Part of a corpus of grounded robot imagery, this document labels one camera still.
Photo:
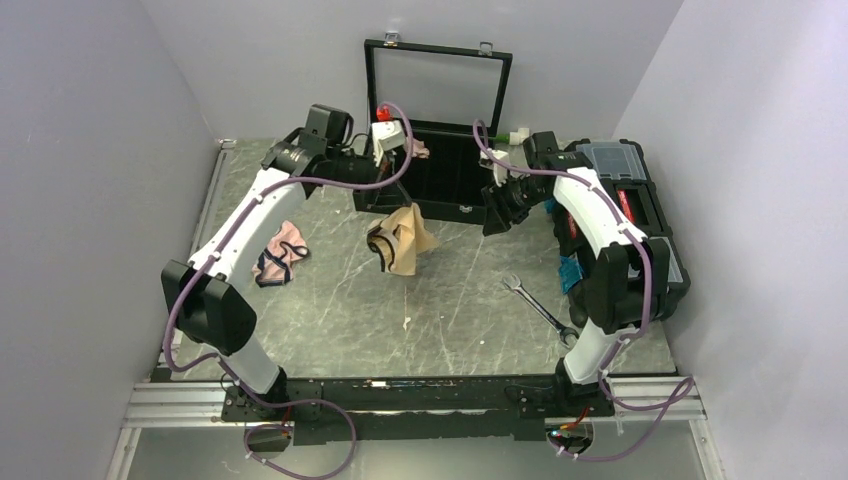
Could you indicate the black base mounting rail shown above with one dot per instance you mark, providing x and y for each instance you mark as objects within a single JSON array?
[{"x": 521, "y": 407}]

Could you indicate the rolled pink underwear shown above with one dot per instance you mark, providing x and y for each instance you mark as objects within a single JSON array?
[{"x": 420, "y": 150}]

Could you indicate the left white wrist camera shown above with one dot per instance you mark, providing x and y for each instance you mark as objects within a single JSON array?
[{"x": 387, "y": 133}]

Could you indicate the steel combination wrench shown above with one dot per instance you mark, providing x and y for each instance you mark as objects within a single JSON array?
[{"x": 568, "y": 336}]

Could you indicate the black compartment storage box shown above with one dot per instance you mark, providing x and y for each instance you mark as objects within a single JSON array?
[{"x": 442, "y": 90}]

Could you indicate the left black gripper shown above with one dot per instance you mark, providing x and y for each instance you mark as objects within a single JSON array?
[{"x": 393, "y": 195}]

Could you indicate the pink underwear navy trim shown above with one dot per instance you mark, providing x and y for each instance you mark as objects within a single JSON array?
[{"x": 274, "y": 266}]

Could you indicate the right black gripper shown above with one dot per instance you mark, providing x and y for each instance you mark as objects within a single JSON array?
[{"x": 499, "y": 219}]

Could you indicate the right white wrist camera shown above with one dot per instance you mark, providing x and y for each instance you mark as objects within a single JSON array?
[{"x": 500, "y": 170}]

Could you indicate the beige underwear navy trim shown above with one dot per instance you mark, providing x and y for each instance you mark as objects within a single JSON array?
[{"x": 399, "y": 238}]

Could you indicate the green white pipe fitting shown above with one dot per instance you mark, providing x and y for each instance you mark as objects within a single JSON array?
[{"x": 513, "y": 138}]

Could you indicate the black plastic toolbox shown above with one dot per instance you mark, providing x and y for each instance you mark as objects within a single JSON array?
[{"x": 609, "y": 221}]

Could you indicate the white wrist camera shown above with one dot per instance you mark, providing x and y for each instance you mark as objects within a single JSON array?
[
  {"x": 387, "y": 133},
  {"x": 500, "y": 170}
]

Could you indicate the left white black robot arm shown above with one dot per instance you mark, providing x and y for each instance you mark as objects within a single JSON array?
[{"x": 208, "y": 318}]

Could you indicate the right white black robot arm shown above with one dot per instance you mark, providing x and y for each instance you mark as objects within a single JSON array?
[{"x": 589, "y": 360}]

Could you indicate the aluminium frame rail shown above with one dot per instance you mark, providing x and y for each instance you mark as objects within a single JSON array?
[{"x": 160, "y": 402}]

